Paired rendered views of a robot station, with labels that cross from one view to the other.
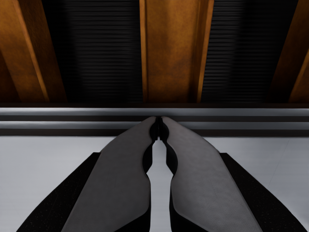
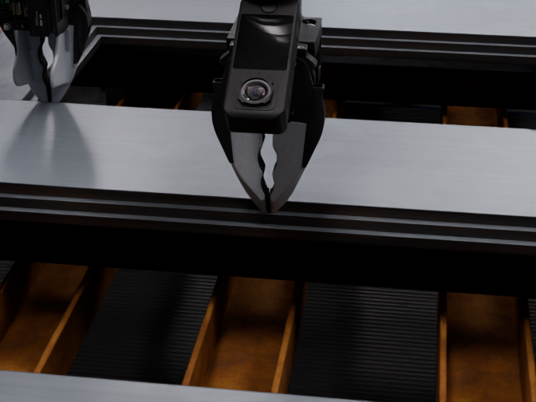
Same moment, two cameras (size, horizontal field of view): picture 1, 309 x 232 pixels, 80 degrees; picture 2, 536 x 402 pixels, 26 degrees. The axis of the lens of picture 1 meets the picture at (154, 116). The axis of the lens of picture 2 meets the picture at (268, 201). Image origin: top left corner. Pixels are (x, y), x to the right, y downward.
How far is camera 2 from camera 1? 0.86 m
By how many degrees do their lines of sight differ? 33
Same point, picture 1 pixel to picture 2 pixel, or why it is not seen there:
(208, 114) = (222, 222)
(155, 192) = not seen: hidden behind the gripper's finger
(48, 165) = (381, 190)
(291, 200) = (145, 154)
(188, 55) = (217, 369)
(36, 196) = (410, 171)
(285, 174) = (155, 171)
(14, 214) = (446, 159)
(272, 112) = (162, 218)
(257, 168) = (183, 176)
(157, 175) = not seen: hidden behind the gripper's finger
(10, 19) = not seen: outside the picture
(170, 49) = (245, 376)
